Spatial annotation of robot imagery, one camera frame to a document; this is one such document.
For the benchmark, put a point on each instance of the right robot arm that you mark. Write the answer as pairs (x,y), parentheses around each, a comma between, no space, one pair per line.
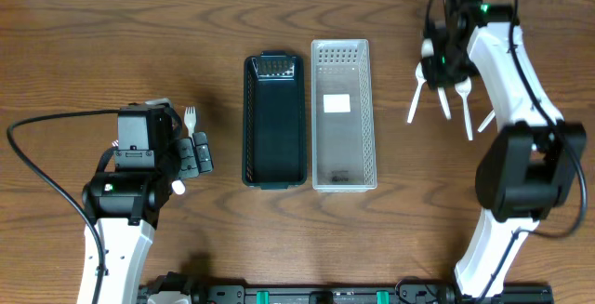
(532,164)

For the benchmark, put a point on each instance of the white plastic fork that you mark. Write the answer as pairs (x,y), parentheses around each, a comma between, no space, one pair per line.
(190,119)

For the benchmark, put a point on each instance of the white plastic spoon group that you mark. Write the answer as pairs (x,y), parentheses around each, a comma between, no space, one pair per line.
(178,187)

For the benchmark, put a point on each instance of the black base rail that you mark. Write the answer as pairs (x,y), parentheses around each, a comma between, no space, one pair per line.
(178,288)

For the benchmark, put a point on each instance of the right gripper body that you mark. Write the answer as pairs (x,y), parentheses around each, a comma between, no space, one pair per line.
(451,61)

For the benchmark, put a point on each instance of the dark green plastic basket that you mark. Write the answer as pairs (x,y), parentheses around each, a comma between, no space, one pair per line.
(274,138)

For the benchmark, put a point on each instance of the clear plastic basket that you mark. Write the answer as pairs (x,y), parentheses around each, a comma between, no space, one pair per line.
(343,144)

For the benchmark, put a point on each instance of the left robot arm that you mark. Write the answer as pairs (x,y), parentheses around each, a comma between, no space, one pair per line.
(157,150)

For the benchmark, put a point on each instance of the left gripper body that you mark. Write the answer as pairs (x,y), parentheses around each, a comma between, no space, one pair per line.
(187,158)

